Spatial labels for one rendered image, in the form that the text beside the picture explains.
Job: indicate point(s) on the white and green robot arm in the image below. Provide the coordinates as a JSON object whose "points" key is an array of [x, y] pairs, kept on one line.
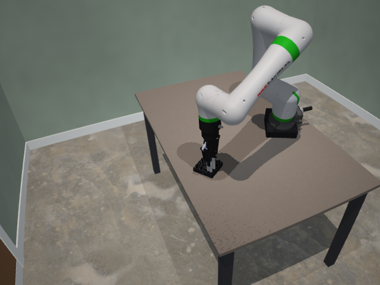
{"points": [[278, 40]]}

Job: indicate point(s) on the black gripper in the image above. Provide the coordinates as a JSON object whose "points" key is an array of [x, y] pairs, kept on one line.
{"points": [[210, 149]]}

